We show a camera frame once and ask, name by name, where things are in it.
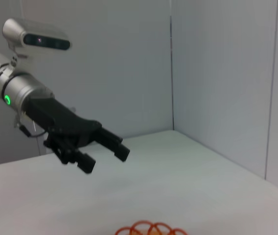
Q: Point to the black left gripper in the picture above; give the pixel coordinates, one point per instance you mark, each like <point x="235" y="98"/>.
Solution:
<point x="63" y="120"/>

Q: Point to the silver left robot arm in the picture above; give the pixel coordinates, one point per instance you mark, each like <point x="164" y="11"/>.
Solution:
<point x="14" y="83"/>

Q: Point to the grey metal wrist bracket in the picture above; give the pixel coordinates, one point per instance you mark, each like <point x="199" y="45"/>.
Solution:
<point x="17" y="120"/>

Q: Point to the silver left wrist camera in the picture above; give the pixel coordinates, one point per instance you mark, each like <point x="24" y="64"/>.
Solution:
<point x="36" y="36"/>

